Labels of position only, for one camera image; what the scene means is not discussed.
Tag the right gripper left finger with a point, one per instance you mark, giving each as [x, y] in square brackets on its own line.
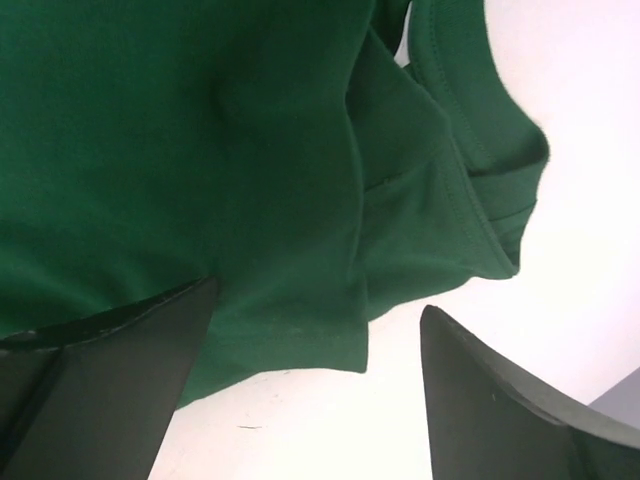
[93, 398]

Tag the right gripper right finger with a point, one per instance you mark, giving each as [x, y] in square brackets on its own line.
[489, 419]

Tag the green t shirt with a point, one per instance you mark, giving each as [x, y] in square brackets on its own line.
[324, 161]

